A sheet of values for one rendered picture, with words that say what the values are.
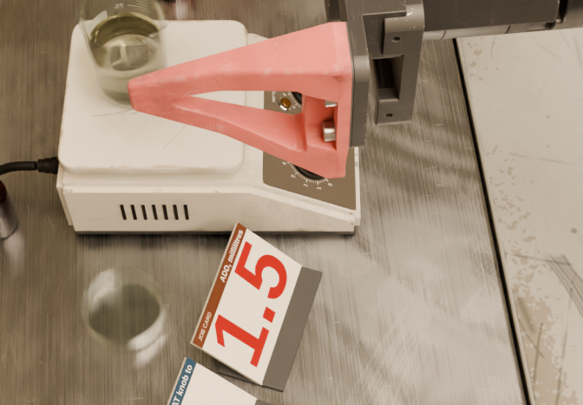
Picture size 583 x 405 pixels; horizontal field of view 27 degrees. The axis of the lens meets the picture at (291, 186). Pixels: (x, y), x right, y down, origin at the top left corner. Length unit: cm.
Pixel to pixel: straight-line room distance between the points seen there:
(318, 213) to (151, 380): 16
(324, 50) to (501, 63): 56
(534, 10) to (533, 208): 45
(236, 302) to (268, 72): 41
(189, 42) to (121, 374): 23
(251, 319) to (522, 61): 30
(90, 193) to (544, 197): 32
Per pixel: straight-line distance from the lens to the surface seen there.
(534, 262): 85
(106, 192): 80
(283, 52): 39
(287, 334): 81
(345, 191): 83
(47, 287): 84
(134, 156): 78
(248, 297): 80
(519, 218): 87
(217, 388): 77
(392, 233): 85
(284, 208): 81
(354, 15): 40
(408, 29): 40
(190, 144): 78
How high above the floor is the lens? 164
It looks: 59 degrees down
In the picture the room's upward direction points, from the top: straight up
